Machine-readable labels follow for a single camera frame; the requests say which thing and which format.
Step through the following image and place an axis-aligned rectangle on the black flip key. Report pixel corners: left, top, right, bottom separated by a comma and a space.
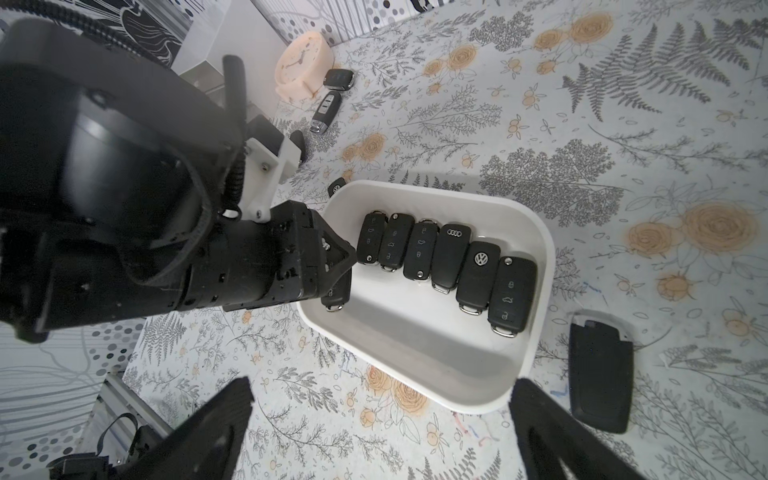
327, 177, 347, 197
378, 213, 415, 272

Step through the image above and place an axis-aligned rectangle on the black key silver trim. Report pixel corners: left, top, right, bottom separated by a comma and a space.
310, 91, 342, 135

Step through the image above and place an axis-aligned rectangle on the white mini drawer cabinet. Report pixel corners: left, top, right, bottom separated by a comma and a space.
172, 0, 286, 118

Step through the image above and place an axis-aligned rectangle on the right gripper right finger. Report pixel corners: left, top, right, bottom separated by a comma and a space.
509, 378, 642, 479

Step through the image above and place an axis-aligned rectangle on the white rectangular storage box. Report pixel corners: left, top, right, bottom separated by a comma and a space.
297, 180, 555, 414

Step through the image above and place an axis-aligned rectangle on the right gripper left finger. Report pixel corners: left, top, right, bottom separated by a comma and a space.
116, 377, 254, 480

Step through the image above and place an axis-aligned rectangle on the flat black smart key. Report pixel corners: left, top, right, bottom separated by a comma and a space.
568, 317, 634, 434

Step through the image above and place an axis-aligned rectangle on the black car key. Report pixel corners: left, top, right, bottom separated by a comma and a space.
456, 241, 501, 316
321, 270, 352, 312
431, 223, 472, 294
488, 256, 538, 338
356, 210, 388, 265
403, 220, 440, 281
323, 68, 356, 91

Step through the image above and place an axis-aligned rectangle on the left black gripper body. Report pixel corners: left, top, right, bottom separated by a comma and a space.
176, 201, 327, 311

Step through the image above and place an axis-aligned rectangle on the peach round alarm clock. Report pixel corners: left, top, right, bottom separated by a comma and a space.
275, 31, 335, 102

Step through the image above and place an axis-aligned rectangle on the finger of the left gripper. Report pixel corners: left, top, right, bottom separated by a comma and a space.
312, 211, 357, 297

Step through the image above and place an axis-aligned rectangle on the black car key front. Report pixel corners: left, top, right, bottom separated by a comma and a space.
488, 256, 538, 338

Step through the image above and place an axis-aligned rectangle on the black car key by clock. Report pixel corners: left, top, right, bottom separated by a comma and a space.
323, 68, 356, 91

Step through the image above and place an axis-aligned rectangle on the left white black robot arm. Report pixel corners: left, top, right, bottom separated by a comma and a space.
1, 1, 355, 343

